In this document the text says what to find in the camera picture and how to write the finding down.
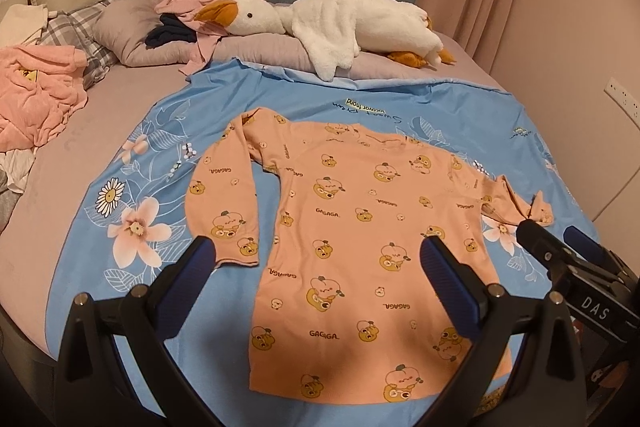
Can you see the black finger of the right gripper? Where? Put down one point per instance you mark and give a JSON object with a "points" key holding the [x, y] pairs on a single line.
{"points": [[550, 254], [592, 251]]}

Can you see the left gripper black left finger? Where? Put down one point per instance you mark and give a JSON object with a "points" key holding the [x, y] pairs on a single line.
{"points": [[152, 314]]}

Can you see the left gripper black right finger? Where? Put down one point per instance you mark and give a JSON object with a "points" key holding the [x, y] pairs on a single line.
{"points": [[465, 300]]}

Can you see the orange cartoon print shirt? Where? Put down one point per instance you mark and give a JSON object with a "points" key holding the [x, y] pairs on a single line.
{"points": [[344, 313]]}

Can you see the white grey clothes heap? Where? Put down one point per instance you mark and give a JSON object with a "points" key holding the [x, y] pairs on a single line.
{"points": [[15, 166]]}

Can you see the pink crumpled clothes pile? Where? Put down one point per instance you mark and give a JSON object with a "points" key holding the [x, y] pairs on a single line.
{"points": [[41, 87]]}

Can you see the blue floral quilt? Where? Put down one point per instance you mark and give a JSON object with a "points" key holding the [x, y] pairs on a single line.
{"points": [[131, 223]]}

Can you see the dark navy garment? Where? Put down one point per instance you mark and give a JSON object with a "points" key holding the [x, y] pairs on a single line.
{"points": [[170, 29]]}

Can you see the plaid grey pillow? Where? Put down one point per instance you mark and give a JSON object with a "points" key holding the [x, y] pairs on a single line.
{"points": [[76, 29]]}

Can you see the pink garment on pillow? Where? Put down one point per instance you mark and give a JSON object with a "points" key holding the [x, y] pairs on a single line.
{"points": [[192, 14]]}

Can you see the white goose plush toy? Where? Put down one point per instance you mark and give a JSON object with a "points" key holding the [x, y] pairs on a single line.
{"points": [[335, 32]]}

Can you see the white folded cloth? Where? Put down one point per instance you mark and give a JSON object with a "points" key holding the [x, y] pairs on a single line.
{"points": [[23, 24]]}

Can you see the white wall socket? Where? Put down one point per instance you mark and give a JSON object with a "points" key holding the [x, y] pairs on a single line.
{"points": [[624, 100]]}

